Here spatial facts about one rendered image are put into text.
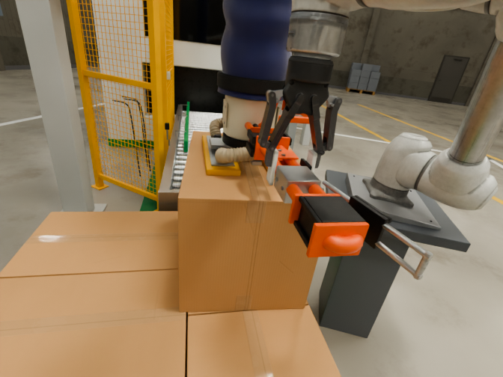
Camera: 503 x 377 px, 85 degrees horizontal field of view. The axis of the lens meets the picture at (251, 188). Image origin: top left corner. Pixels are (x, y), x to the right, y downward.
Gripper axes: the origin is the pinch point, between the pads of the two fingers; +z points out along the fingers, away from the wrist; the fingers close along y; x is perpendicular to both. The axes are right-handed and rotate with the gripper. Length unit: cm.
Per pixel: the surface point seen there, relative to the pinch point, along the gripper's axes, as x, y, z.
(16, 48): -984, 550, 48
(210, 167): -25.7, 14.2, 11.0
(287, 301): -10, -11, 49
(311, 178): 7.1, -1.2, -1.4
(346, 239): 23.5, 0.3, -0.7
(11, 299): -20, 71, 53
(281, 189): 6.7, 3.7, 1.1
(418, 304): -50, -118, 107
